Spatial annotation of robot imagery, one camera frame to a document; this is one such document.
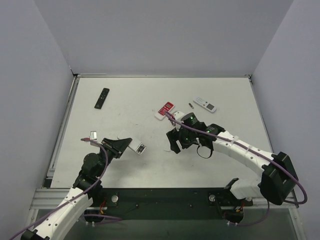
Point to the red and white remote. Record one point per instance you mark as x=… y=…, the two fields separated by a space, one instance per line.
x=167 y=107

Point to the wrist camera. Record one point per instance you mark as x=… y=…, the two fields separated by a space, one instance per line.
x=177 y=115
x=93 y=136

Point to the black slim remote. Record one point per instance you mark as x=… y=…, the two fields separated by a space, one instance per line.
x=101 y=99

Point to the white remote with orange button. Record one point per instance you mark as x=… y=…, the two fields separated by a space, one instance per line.
x=205 y=104

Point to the aluminium frame rail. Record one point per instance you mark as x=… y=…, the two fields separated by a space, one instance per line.
x=262 y=203

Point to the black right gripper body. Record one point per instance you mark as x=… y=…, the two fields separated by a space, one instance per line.
x=175 y=137

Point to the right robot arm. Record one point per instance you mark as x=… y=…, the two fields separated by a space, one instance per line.
x=276 y=176

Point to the white grey remote control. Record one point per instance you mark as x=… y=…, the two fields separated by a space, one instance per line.
x=135 y=145

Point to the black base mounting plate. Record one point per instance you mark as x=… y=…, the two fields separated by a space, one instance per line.
x=165 y=203

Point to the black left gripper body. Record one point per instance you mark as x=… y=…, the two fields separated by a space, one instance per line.
x=112 y=148

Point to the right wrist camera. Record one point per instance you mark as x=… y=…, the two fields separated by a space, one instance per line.
x=177 y=115

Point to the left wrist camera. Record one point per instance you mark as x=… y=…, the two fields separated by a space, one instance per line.
x=93 y=136

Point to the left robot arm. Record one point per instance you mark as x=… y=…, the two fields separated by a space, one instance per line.
x=86 y=188

